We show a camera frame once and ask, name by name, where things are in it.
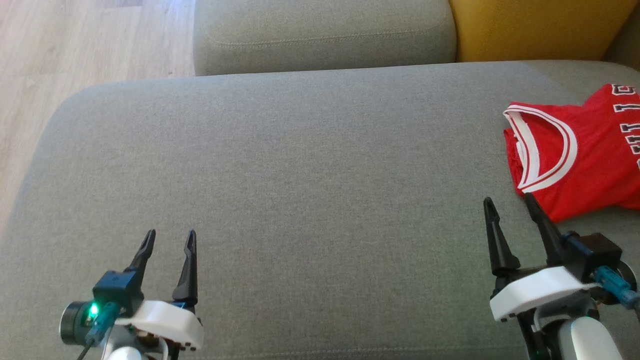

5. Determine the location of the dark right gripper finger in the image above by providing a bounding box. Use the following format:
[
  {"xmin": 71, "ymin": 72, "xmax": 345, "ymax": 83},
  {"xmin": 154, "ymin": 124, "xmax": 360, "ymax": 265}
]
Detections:
[
  {"xmin": 482, "ymin": 196, "xmax": 521, "ymax": 276},
  {"xmin": 523, "ymin": 192, "xmax": 568, "ymax": 266}
]

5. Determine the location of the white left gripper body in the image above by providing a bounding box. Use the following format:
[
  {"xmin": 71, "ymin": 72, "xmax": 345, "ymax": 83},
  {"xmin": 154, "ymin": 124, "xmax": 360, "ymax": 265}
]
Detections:
[{"xmin": 114, "ymin": 300, "xmax": 205, "ymax": 360}]

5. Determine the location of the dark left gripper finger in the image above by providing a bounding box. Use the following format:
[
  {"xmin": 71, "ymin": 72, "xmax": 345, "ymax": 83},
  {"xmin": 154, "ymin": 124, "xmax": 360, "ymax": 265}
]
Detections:
[
  {"xmin": 172, "ymin": 229, "xmax": 199, "ymax": 307},
  {"xmin": 125, "ymin": 229, "xmax": 157, "ymax": 273}
]

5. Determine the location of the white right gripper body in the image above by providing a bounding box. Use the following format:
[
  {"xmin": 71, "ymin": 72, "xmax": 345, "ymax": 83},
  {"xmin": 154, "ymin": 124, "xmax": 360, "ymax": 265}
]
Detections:
[{"xmin": 489, "ymin": 266, "xmax": 598, "ymax": 360}]

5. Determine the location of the red and white jersey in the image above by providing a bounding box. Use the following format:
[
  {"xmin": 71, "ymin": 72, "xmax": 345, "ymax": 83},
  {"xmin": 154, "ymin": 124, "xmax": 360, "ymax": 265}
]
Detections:
[{"xmin": 502, "ymin": 82, "xmax": 640, "ymax": 223}]

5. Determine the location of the grey sofa seat cushion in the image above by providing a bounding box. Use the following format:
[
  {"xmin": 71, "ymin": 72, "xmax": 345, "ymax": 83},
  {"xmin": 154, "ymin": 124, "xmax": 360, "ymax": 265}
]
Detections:
[{"xmin": 0, "ymin": 60, "xmax": 640, "ymax": 360}]

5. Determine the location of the narrow grey sofa back cushion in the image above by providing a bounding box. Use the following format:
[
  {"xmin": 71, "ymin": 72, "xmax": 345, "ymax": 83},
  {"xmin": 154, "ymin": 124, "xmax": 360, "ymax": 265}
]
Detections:
[{"xmin": 602, "ymin": 10, "xmax": 640, "ymax": 71}]

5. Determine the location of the yellow sofa cushion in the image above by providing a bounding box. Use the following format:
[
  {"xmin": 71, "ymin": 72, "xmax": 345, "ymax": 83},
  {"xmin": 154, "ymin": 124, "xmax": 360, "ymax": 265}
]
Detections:
[{"xmin": 448, "ymin": 0, "xmax": 638, "ymax": 63}]

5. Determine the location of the wide grey sofa back cushion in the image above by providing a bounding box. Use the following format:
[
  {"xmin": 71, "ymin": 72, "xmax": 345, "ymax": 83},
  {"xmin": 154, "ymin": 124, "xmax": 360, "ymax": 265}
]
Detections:
[{"xmin": 193, "ymin": 0, "xmax": 458, "ymax": 77}]

